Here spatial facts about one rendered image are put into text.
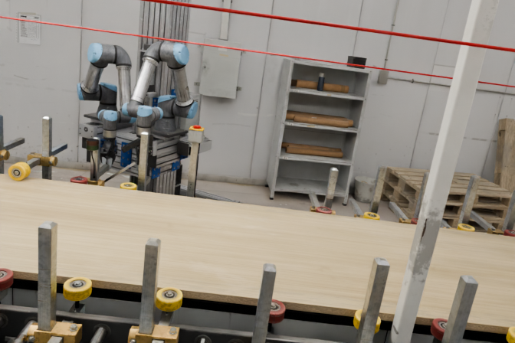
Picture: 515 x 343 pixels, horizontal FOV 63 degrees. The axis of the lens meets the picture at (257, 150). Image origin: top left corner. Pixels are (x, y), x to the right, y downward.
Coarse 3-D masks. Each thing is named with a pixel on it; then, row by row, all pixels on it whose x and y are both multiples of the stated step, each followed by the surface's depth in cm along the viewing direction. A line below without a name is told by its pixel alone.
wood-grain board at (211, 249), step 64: (0, 192) 185; (64, 192) 194; (128, 192) 204; (0, 256) 138; (64, 256) 143; (128, 256) 148; (192, 256) 154; (256, 256) 160; (320, 256) 167; (384, 256) 174; (448, 256) 182; (512, 256) 191; (512, 320) 141
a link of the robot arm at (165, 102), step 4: (160, 96) 274; (164, 96) 272; (168, 96) 272; (172, 96) 273; (160, 100) 273; (164, 100) 272; (168, 100) 272; (172, 100) 273; (160, 104) 274; (164, 104) 273; (168, 104) 272; (172, 104) 272; (160, 108) 274; (164, 108) 273; (168, 108) 272; (172, 108) 272; (164, 112) 274; (168, 112) 274; (172, 112) 273; (168, 116) 275
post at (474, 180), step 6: (474, 180) 222; (468, 186) 226; (474, 186) 223; (468, 192) 225; (474, 192) 223; (468, 198) 224; (474, 198) 224; (468, 204) 225; (462, 210) 229; (468, 210) 226; (462, 216) 228; (468, 216) 227; (462, 222) 228
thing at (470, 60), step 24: (480, 0) 107; (480, 24) 108; (480, 48) 110; (456, 72) 114; (480, 72) 111; (456, 96) 113; (456, 120) 114; (456, 144) 116; (432, 168) 121; (432, 192) 120; (432, 216) 121; (432, 240) 123; (408, 264) 129; (408, 288) 127; (408, 312) 129; (408, 336) 132
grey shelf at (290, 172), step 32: (288, 64) 446; (320, 64) 440; (288, 96) 445; (320, 96) 493; (352, 96) 453; (288, 128) 499; (320, 128) 458; (352, 128) 471; (288, 160) 509; (320, 160) 468; (352, 160) 471; (320, 192) 478
